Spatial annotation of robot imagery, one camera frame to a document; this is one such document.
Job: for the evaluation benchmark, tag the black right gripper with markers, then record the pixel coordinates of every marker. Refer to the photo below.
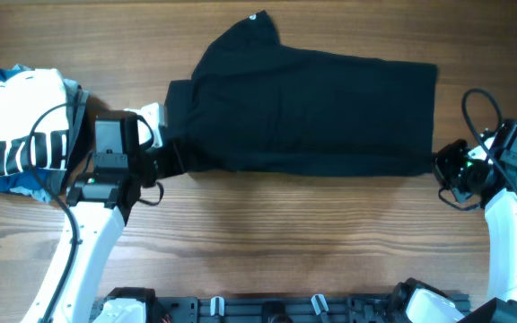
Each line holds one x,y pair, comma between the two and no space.
447,163

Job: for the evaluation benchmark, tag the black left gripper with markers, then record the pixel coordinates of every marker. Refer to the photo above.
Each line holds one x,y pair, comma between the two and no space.
177,159

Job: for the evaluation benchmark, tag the dark teal t-shirt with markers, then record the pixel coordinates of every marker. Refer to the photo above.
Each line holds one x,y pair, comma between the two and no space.
253,104

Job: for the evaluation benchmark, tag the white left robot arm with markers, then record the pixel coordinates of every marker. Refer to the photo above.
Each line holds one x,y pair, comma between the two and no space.
97,208

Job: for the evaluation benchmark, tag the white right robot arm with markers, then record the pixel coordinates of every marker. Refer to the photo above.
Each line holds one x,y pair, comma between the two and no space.
423,303

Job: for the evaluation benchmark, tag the blue folded garment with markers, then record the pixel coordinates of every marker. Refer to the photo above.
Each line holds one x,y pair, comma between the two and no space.
22,183

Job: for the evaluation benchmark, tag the white black striped folded shirt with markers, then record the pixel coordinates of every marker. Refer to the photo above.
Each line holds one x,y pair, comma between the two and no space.
33,98

